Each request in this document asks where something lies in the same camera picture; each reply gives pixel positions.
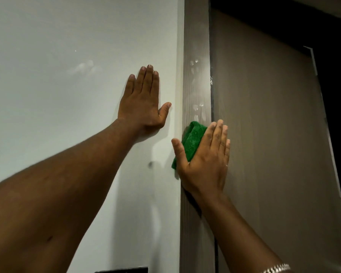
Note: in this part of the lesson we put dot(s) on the person's right thumb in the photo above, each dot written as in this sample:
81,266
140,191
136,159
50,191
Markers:
180,152

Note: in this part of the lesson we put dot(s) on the black object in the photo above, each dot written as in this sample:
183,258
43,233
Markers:
120,270

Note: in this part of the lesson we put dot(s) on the person's right forearm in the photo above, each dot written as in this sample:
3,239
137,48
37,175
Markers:
238,235

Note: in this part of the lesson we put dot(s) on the person's right hand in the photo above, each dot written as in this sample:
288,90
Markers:
206,167

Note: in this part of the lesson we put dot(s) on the grey wooden door frame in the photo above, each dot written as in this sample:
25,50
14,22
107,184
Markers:
196,133

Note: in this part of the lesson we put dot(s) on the person's left hand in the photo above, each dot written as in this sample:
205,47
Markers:
140,106

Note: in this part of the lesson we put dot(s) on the person's left middle finger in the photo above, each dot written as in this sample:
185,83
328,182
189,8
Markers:
147,81

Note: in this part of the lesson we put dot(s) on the green cleaning cloth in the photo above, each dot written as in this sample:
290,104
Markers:
191,143

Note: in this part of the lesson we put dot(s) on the person's right middle finger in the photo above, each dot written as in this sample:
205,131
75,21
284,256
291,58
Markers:
216,135

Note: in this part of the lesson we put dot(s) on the person's left thumb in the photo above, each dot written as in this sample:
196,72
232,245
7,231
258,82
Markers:
164,110

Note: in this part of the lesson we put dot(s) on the person's left little finger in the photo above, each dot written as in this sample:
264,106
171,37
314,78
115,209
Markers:
128,86

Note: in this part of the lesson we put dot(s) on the person's left forearm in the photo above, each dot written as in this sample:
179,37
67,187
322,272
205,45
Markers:
56,196

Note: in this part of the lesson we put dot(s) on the brown wooden door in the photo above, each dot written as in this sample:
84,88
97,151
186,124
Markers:
275,156

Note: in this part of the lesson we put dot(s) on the person's right little finger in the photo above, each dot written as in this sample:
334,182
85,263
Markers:
227,150

